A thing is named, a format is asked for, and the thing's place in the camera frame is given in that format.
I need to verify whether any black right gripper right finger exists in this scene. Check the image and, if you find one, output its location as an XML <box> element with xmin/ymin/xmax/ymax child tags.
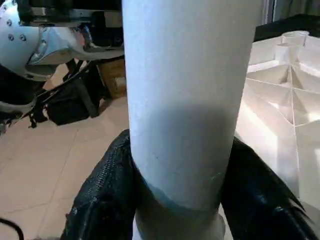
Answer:
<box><xmin>219</xmin><ymin>137</ymin><xmax>320</xmax><ymax>240</ymax></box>

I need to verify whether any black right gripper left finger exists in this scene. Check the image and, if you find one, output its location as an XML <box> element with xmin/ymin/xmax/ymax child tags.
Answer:
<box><xmin>60</xmin><ymin>129</ymin><xmax>147</xmax><ymax>240</ymax></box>

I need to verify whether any white plastic table top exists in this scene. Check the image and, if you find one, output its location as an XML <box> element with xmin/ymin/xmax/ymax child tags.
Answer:
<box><xmin>234</xmin><ymin>30</ymin><xmax>320</xmax><ymax>226</ymax></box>

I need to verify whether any white plastic table leg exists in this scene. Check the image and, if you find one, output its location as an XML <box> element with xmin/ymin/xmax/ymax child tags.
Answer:
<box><xmin>121</xmin><ymin>0</ymin><xmax>265</xmax><ymax>240</ymax></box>

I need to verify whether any black bag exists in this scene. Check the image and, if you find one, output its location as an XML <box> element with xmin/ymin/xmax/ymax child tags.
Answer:
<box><xmin>29</xmin><ymin>62</ymin><xmax>117</xmax><ymax>127</ymax></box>

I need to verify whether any brown cardboard box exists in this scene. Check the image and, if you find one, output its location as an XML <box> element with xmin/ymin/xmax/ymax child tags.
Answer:
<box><xmin>96</xmin><ymin>56</ymin><xmax>127</xmax><ymax>99</ymax></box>

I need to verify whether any black floor cable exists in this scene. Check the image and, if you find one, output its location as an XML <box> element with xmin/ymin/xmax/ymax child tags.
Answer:
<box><xmin>0</xmin><ymin>217</ymin><xmax>25</xmax><ymax>240</ymax></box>

